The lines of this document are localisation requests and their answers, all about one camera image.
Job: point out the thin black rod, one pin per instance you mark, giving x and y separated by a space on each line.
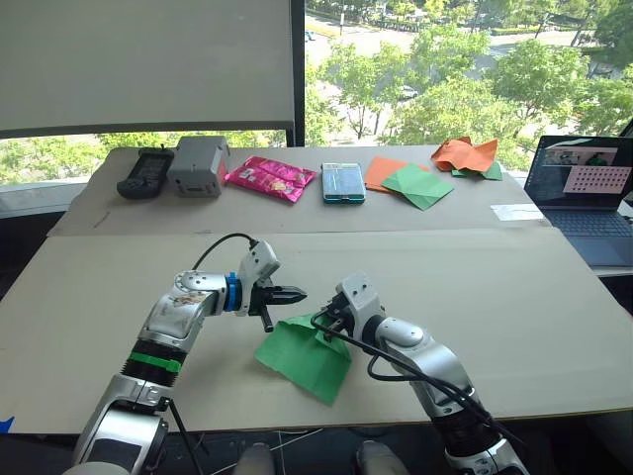
185 433

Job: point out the small green paper piece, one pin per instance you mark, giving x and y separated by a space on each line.
492 172

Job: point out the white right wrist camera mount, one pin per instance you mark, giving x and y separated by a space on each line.
363 297

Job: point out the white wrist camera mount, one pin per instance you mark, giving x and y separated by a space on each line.
363 297
259 262

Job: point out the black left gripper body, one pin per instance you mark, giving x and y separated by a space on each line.
259 297

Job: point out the flat orange paper sheet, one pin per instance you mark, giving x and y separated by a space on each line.
381 173

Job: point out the black window frame post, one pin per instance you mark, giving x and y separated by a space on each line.
298 74

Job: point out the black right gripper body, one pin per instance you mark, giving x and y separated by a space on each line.
340 308

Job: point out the dark open laptop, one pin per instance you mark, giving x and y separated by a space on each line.
583 222

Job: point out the crumpled orange paper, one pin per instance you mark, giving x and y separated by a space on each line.
465 154

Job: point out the blue tape piece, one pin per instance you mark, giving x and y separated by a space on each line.
6 426

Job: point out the white paper label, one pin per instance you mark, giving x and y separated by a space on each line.
516 212

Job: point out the black handheld remote controller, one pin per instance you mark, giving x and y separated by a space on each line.
143 173

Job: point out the beige cardboard sheet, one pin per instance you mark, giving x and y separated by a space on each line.
297 218

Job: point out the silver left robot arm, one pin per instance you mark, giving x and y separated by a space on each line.
173 307

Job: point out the grey plastic box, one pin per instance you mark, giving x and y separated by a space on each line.
198 165

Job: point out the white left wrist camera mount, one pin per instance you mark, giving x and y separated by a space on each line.
259 262

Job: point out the grey rounded shape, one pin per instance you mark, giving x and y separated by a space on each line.
376 457
254 460

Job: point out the white roller blind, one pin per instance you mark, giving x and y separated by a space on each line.
148 59

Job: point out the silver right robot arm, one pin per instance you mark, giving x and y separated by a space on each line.
435 361

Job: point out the teal clear-lid parts case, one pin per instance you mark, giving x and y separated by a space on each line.
343 182

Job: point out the pink snack bag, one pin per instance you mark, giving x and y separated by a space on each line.
269 178

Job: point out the green paper sheet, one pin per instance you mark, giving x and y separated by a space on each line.
306 361
418 188

